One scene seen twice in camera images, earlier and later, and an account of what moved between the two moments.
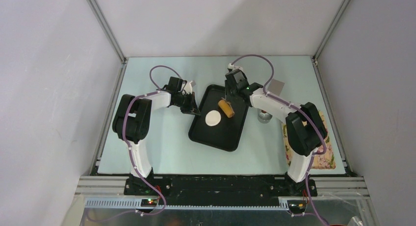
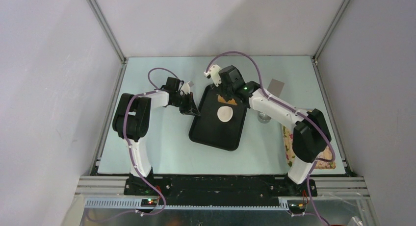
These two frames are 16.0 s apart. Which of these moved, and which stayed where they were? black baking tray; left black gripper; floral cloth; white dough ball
Moved: white dough ball
Stayed: floral cloth; black baking tray; left black gripper
